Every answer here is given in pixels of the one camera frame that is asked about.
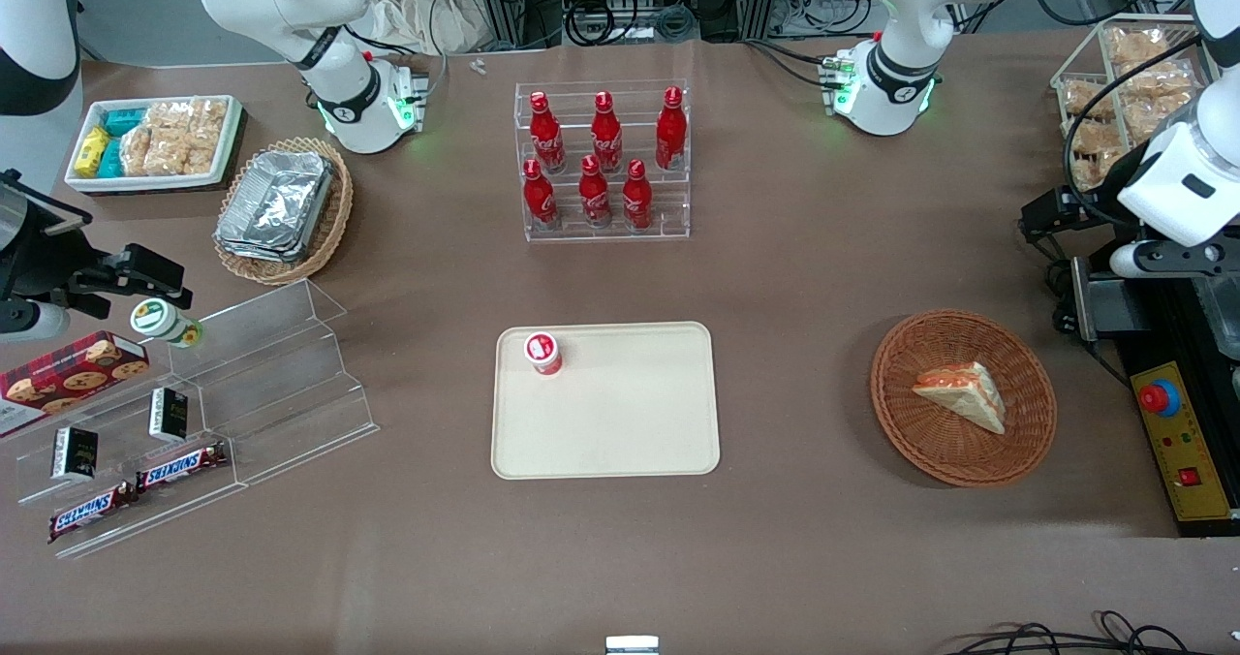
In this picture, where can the red cola bottle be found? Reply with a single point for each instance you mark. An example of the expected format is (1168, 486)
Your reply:
(606, 135)
(545, 137)
(540, 198)
(670, 132)
(594, 195)
(636, 198)

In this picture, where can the clear rice cracker bag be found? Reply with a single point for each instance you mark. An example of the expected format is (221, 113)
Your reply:
(206, 134)
(137, 151)
(170, 137)

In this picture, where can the clear acrylic stepped shelf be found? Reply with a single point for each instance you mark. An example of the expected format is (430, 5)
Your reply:
(291, 384)
(136, 510)

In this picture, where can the clear bag of pastries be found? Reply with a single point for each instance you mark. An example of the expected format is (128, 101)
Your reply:
(1095, 137)
(1083, 98)
(1135, 46)
(1100, 169)
(1153, 83)

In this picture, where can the beige cloth bag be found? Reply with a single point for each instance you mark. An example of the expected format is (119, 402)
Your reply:
(417, 11)

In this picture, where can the small black snack box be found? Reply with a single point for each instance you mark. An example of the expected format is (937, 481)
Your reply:
(75, 453)
(169, 415)

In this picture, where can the small red fruit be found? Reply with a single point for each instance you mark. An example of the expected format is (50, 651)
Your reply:
(543, 352)

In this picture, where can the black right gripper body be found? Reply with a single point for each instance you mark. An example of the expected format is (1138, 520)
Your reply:
(41, 260)

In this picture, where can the white rectangular snack tray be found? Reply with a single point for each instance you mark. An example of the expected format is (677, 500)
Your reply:
(232, 117)

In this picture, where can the oval tan wicker basket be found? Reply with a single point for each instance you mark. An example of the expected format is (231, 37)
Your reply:
(334, 219)

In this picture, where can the red emergency stop button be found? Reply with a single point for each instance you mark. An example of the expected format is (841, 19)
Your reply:
(1159, 398)

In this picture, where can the yellow snack packet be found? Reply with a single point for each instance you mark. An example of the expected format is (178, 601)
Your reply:
(91, 153)

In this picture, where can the round brown wicker basket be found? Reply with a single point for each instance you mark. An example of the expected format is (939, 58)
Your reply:
(930, 442)

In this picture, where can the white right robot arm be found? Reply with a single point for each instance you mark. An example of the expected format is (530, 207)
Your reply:
(291, 6)

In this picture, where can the Snickers chocolate bar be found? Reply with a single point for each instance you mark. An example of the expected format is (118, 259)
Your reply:
(182, 466)
(92, 512)

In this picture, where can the red tartan cookie box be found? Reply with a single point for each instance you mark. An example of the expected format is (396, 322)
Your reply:
(68, 374)

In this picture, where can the triangle sandwich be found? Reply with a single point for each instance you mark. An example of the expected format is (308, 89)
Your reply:
(964, 391)

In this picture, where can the green and white cup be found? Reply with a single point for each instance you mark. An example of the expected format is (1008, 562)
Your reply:
(160, 319)

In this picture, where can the cream plastic tray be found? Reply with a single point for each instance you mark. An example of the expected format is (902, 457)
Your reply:
(620, 413)

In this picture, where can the small white device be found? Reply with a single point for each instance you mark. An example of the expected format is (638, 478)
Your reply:
(632, 645)

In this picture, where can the gray metal bracket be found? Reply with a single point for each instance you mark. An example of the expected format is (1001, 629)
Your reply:
(1104, 306)

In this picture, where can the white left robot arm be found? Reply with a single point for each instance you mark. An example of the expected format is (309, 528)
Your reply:
(901, 15)

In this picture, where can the teal snack packet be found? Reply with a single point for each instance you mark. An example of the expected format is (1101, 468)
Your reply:
(110, 158)
(124, 121)

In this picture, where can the black and yellow control box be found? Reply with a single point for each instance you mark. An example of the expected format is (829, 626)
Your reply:
(1187, 442)

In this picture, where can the clear acrylic bottle rack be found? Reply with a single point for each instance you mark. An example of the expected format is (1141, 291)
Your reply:
(581, 103)

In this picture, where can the stack of foil trays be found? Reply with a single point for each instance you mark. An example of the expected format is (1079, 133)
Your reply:
(276, 204)

